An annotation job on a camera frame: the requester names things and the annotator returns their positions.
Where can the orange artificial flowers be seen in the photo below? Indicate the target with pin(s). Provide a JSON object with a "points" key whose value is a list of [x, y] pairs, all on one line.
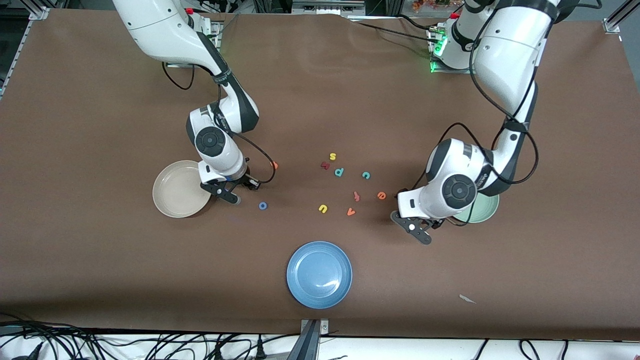
{"points": [[430, 4]]}

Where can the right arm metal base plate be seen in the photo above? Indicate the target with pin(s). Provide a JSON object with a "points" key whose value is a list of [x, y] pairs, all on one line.
{"points": [[216, 30]]}

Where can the aluminium frame rail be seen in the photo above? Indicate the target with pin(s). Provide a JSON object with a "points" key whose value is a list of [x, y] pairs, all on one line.
{"points": [[40, 13], [612, 24]]}

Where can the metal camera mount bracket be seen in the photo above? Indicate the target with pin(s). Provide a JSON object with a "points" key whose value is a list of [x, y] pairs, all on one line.
{"points": [[311, 345]]}

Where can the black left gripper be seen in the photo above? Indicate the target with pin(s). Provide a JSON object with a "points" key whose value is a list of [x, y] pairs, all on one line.
{"points": [[440, 223]]}

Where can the white paper scrap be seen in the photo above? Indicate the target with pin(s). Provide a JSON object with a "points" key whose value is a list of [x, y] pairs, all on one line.
{"points": [[466, 298]]}

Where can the large table cover sheet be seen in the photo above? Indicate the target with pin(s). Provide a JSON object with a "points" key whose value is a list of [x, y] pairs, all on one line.
{"points": [[100, 260]]}

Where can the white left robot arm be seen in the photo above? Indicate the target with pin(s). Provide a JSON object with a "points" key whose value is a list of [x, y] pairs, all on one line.
{"points": [[510, 55]]}

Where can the beige brown plate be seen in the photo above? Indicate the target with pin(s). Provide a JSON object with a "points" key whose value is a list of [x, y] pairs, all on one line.
{"points": [[175, 192]]}

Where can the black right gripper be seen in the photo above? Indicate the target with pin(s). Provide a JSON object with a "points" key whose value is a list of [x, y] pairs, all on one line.
{"points": [[244, 180]]}

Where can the teal letter p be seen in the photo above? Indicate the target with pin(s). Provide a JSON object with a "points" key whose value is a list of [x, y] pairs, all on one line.
{"points": [[338, 173]]}

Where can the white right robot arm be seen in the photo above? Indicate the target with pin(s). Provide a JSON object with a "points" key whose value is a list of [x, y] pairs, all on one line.
{"points": [[165, 30]]}

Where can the pale green plate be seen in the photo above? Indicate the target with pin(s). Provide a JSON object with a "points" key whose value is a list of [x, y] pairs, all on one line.
{"points": [[487, 210]]}

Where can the grey power strip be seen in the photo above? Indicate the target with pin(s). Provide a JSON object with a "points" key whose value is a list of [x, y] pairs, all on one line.
{"points": [[325, 7]]}

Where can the blue plate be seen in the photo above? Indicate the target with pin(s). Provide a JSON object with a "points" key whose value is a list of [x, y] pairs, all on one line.
{"points": [[319, 275]]}

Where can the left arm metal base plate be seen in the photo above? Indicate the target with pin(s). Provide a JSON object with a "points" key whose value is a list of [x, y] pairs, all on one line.
{"points": [[442, 70]]}

